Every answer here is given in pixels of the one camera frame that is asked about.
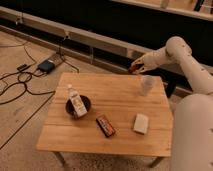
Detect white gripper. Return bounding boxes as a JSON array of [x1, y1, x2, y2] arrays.
[[131, 53, 157, 74]]

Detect red pepper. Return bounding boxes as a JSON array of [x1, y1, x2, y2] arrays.
[[128, 64, 140, 74]]

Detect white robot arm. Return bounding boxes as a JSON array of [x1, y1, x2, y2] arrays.
[[129, 36, 213, 171]]

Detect wooden table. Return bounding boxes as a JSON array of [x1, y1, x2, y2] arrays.
[[35, 72, 175, 168]]

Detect white sponge block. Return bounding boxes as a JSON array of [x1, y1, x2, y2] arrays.
[[133, 114, 149, 134]]

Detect dark orange snack box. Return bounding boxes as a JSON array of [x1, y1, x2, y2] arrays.
[[96, 115, 115, 137]]

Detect white plastic bottle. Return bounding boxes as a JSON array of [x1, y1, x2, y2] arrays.
[[67, 84, 87, 118]]

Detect dark brown bowl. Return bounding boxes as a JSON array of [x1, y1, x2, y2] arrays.
[[65, 95, 91, 119]]

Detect dark blue power box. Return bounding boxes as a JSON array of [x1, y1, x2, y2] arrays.
[[38, 60, 55, 73]]

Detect small black adapter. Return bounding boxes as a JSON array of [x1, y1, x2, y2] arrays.
[[17, 64, 30, 72]]

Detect black floor cables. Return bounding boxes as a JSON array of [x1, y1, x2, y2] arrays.
[[0, 41, 56, 107]]

